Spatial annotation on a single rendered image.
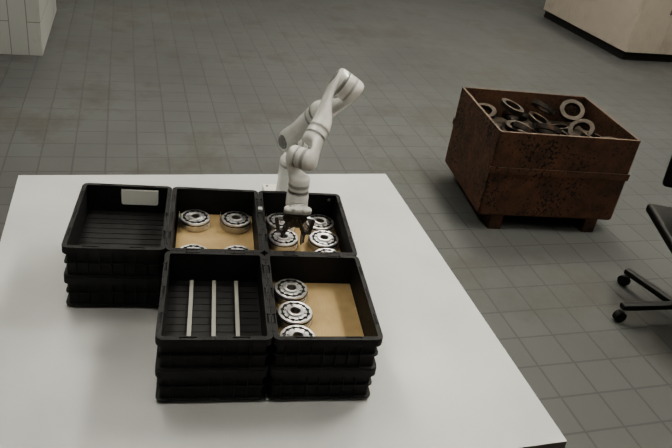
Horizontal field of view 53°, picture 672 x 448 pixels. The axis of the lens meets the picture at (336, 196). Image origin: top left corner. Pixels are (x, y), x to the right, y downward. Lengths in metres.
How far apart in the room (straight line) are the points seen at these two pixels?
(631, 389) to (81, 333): 2.48
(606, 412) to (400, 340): 1.39
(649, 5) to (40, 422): 8.42
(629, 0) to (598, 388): 6.64
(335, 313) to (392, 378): 0.26
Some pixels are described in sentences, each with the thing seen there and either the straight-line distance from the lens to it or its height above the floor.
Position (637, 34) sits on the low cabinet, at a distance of 9.37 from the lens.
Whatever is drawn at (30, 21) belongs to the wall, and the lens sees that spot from 6.51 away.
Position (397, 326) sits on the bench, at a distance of 2.29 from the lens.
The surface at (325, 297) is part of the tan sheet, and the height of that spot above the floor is 0.83.
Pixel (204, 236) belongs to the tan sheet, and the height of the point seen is 0.83.
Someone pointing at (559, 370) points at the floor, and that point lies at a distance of 3.50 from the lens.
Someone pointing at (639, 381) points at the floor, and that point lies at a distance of 3.65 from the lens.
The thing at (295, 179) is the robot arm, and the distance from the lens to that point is 2.20.
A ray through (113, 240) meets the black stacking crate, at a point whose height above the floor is 0.83.
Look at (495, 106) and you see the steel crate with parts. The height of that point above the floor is 0.55.
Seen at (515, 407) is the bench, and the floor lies 0.70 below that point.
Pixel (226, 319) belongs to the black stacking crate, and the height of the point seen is 0.83.
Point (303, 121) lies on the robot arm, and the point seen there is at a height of 1.16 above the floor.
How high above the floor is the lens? 2.12
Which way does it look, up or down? 29 degrees down
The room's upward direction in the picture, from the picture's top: 9 degrees clockwise
